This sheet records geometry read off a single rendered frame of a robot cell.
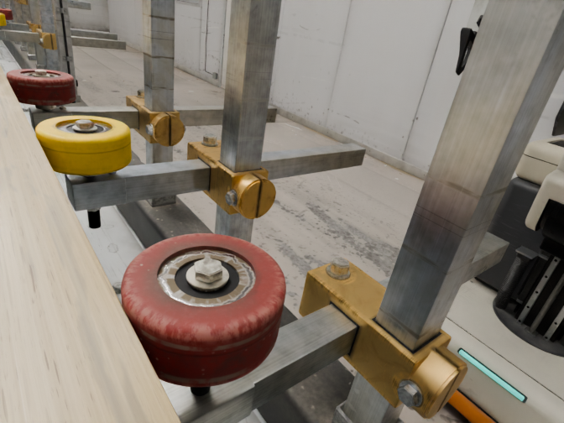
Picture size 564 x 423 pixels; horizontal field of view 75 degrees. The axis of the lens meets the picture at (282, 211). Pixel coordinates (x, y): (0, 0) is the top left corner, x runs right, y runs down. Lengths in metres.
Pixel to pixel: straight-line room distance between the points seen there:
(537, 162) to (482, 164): 1.14
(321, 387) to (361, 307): 0.13
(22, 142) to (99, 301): 0.22
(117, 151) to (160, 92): 0.26
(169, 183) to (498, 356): 1.06
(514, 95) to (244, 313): 0.17
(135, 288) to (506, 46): 0.21
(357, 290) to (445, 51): 3.04
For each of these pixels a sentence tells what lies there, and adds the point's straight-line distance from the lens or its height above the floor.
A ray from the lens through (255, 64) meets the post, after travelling 0.39.
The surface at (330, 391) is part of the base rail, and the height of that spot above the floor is 0.70.
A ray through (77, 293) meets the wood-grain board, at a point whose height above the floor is 0.90.
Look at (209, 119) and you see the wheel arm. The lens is 0.72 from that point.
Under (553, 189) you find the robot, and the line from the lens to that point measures 1.06.
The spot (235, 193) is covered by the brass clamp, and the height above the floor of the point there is 0.85.
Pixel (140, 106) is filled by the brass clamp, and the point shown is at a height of 0.87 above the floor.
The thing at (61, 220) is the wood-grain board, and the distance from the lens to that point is 0.25.
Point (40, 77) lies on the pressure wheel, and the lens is 0.62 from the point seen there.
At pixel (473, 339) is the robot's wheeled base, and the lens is 1.28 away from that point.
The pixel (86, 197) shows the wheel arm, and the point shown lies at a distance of 0.41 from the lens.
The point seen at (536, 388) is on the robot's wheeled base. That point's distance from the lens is 1.25.
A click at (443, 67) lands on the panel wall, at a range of 3.29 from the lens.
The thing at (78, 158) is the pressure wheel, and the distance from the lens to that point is 0.37.
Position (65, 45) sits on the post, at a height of 0.86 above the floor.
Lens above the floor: 1.02
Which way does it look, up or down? 27 degrees down
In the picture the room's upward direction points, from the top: 9 degrees clockwise
